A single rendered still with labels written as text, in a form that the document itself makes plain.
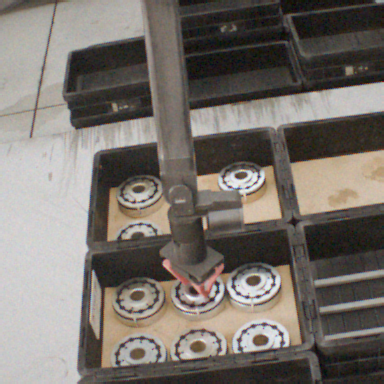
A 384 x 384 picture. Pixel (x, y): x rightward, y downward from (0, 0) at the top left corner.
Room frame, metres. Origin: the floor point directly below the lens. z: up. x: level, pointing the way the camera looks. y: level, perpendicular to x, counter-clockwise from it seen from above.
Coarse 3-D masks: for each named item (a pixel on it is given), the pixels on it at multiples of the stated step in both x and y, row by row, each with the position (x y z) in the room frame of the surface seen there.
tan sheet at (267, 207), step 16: (208, 176) 1.28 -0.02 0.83; (272, 176) 1.24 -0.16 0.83; (112, 192) 1.29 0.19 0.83; (272, 192) 1.19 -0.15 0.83; (112, 208) 1.24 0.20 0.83; (160, 208) 1.21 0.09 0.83; (256, 208) 1.15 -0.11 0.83; (272, 208) 1.14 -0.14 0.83; (112, 224) 1.19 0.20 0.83; (160, 224) 1.16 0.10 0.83; (112, 240) 1.14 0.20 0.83
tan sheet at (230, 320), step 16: (288, 272) 0.96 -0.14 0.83; (112, 288) 1.00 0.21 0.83; (288, 288) 0.92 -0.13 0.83; (112, 304) 0.96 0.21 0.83; (288, 304) 0.88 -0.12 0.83; (112, 320) 0.92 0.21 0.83; (160, 320) 0.90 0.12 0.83; (176, 320) 0.89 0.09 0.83; (208, 320) 0.88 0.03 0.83; (224, 320) 0.87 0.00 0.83; (240, 320) 0.86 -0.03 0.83; (256, 320) 0.86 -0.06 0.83; (288, 320) 0.84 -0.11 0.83; (112, 336) 0.88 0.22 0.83; (160, 336) 0.86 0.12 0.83; (224, 336) 0.83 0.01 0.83
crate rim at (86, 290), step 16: (288, 224) 0.99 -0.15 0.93; (160, 240) 1.01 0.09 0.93; (208, 240) 0.99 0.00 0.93; (304, 288) 0.83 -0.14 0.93; (304, 304) 0.79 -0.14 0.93; (80, 320) 0.85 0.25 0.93; (304, 320) 0.76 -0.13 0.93; (80, 336) 0.81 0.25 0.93; (80, 352) 0.78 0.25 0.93; (240, 352) 0.72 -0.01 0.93; (256, 352) 0.71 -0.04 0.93; (272, 352) 0.70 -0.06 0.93; (288, 352) 0.70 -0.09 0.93; (80, 368) 0.74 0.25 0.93; (96, 368) 0.74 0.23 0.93; (112, 368) 0.73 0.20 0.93; (128, 368) 0.73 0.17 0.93; (144, 368) 0.72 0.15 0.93; (160, 368) 0.72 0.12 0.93
